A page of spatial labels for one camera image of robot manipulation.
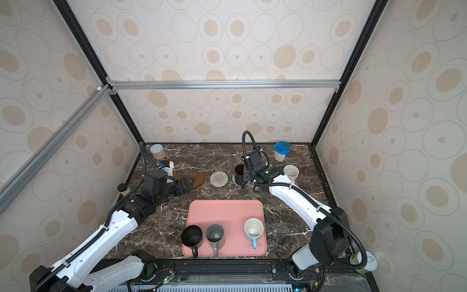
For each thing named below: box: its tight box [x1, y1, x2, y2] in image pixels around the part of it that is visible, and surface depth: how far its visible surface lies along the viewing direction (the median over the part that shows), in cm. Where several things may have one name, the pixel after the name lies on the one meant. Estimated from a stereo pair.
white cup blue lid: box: [273, 141, 291, 163], surface depth 108 cm
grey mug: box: [205, 223, 225, 257], surface depth 77 cm
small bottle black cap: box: [116, 183, 131, 196], surface depth 91 cm
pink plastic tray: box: [186, 199, 267, 257], surface depth 89 cm
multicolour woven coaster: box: [209, 170, 229, 188], surface depth 105 cm
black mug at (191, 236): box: [181, 225, 203, 259], surface depth 78 cm
